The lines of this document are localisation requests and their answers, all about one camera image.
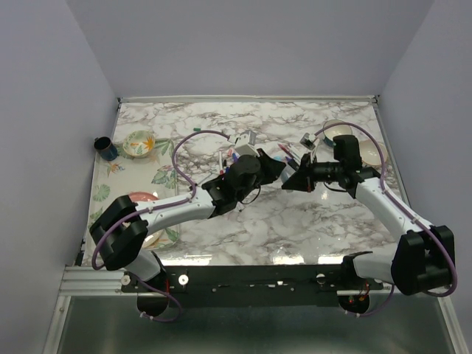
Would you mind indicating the white ceramic bowl blue rim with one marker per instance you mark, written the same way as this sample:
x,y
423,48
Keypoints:
x,y
333,128

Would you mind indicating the floral ceramic bowl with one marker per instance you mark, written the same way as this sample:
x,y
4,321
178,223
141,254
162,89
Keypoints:
x,y
139,144

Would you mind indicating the red pen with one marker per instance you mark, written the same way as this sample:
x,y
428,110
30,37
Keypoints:
x,y
285,150

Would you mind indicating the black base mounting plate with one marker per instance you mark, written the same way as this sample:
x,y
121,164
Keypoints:
x,y
219,286

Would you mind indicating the dark blue metal cup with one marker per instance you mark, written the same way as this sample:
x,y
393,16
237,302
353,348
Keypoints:
x,y
105,148

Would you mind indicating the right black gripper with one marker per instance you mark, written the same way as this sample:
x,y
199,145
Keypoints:
x,y
303,180

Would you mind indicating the aluminium frame rail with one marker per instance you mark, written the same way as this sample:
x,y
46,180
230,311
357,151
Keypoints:
x,y
85,281

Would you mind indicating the floral plastic tray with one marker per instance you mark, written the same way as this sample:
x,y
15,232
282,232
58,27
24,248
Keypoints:
x,y
153,173

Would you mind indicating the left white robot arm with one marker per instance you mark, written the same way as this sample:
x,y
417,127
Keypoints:
x,y
120,231

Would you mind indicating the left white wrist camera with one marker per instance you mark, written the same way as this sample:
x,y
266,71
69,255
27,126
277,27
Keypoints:
x,y
244,143

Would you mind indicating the pink ceramic plate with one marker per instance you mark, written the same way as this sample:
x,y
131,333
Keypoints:
x,y
142,196

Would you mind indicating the light blue highlighter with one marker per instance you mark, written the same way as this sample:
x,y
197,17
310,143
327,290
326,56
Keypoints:
x,y
286,173

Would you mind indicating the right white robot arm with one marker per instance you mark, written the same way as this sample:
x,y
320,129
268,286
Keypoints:
x,y
424,258

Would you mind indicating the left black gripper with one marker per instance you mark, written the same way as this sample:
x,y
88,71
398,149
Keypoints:
x,y
271,168

